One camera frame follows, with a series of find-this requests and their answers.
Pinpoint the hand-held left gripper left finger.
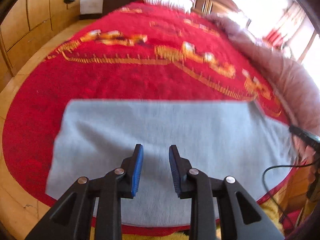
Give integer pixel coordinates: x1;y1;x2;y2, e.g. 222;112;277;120
25;144;144;240

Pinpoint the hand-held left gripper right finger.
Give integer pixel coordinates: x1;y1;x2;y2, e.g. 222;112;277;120
169;144;285;240

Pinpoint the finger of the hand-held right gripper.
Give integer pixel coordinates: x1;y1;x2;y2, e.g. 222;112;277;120
289;126;320;152

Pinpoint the grey blanket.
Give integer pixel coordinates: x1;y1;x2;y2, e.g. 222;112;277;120
45;99;298;227

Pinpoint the pink checked quilt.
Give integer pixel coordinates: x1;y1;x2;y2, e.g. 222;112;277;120
205;12;320;165

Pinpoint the yellow bed sheet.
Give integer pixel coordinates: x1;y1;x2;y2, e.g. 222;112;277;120
90;200;285;240

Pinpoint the red printed blanket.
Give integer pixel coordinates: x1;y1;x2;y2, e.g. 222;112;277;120
2;1;295;233

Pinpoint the red patterned curtain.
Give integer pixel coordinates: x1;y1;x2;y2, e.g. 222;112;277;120
262;2;308;50

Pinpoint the wooden headboard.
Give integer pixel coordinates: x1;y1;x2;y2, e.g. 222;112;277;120
191;0;248;23

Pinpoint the dark wooden nightstand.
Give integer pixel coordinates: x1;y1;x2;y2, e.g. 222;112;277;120
101;0;140;18

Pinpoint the wooden wardrobe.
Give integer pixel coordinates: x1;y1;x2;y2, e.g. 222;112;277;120
0;0;83;85

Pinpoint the black cable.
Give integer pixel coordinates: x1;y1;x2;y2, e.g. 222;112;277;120
262;161;320;228

